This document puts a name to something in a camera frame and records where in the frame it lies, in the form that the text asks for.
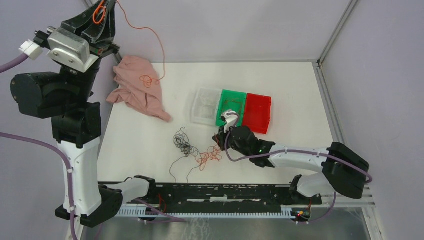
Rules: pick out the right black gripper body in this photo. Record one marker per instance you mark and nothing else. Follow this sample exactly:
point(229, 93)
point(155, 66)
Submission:
point(223, 134)

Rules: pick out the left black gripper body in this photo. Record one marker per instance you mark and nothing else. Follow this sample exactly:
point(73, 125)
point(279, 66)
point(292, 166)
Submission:
point(102, 48)

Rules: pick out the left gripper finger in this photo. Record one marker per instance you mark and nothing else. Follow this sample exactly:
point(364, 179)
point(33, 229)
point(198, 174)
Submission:
point(104, 15)
point(83, 24)

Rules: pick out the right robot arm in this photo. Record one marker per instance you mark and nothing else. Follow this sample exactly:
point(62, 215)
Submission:
point(336, 169)

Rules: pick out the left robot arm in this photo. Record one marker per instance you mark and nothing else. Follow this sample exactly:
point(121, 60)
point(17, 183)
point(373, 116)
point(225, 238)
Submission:
point(76, 123)

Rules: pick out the clear plastic bin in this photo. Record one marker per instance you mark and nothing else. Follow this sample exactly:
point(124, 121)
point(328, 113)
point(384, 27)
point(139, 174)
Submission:
point(205, 106)

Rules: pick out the green plastic bin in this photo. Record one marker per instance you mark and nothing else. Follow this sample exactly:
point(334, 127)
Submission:
point(231, 100)

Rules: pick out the red plastic bin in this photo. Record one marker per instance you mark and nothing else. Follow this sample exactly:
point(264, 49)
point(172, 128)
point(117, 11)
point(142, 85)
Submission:
point(257, 113)

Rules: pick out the pink cloth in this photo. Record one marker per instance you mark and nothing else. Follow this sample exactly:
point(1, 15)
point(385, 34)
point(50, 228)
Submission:
point(139, 87)

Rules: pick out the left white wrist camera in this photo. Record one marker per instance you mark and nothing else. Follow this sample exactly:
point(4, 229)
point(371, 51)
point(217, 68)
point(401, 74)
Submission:
point(63, 47)

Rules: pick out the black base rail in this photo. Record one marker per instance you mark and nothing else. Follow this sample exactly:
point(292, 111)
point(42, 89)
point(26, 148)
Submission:
point(153, 198)

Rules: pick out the white slotted cable duct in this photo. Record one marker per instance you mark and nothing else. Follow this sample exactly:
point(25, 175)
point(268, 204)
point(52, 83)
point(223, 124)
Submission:
point(140, 211)

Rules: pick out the aluminium frame rail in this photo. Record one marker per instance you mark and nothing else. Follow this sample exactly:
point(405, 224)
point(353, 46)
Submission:
point(364, 198)

